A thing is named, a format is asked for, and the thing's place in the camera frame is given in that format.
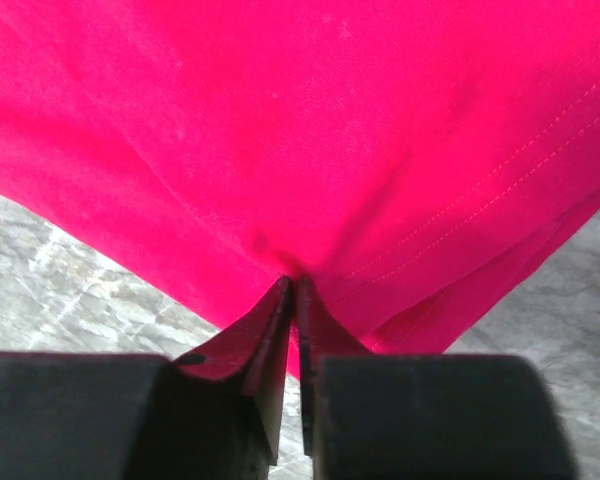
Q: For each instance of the crimson red t shirt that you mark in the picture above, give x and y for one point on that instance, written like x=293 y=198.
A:
x=416 y=159

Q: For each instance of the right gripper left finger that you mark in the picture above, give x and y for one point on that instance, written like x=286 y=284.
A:
x=250 y=357

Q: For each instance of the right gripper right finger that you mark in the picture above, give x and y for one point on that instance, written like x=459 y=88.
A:
x=319 y=334

